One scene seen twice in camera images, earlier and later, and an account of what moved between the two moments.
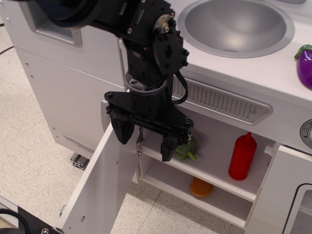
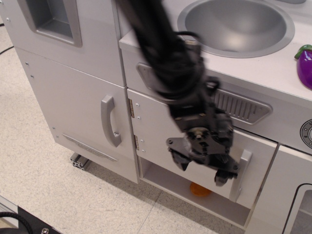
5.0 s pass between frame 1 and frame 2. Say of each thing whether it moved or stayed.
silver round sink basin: stayed
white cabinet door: moved
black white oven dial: stayed
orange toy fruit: stayed
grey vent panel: stayed
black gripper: moved
